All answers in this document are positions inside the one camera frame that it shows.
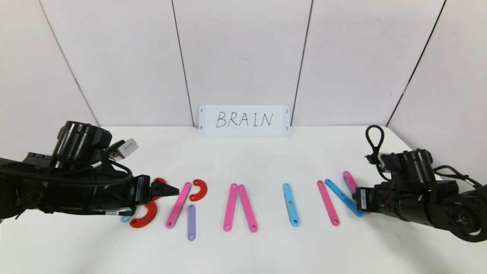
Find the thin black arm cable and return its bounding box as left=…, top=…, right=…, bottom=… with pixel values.
left=434, top=165, right=483, bottom=187
left=0, top=160, right=134, bottom=186

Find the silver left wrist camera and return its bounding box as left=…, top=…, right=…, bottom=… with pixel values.
left=110, top=138, right=140, bottom=160

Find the pink bar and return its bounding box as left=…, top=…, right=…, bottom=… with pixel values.
left=223, top=183, right=239, bottom=232
left=166, top=182, right=193, bottom=229
left=342, top=170, right=371, bottom=214
left=238, top=184, right=259, bottom=233
left=317, top=180, right=341, bottom=227

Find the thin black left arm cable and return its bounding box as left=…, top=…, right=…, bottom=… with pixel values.
left=0, top=160, right=134, bottom=186

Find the white BRAIN word card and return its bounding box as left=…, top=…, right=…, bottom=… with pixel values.
left=199, top=105, right=291, bottom=137

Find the looped black right arm cable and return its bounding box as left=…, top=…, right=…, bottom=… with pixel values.
left=365, top=125, right=392, bottom=181

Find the small red curved piece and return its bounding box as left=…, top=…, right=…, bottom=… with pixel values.
left=189, top=179, right=208, bottom=202

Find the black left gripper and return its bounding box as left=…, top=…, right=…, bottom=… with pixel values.
left=88, top=175, right=180, bottom=212

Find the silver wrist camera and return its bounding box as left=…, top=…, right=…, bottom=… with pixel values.
left=365, top=152, right=398, bottom=170
left=110, top=138, right=140, bottom=160

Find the large red curved piece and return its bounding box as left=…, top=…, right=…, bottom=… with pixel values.
left=152, top=177, right=167, bottom=201
left=129, top=201, right=158, bottom=229

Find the short purple bar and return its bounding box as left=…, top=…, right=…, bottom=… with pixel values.
left=187, top=204, right=197, bottom=242

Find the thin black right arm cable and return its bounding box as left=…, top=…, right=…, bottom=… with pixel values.
left=434, top=165, right=483, bottom=187

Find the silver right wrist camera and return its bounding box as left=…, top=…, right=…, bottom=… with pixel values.
left=365, top=152, right=398, bottom=170

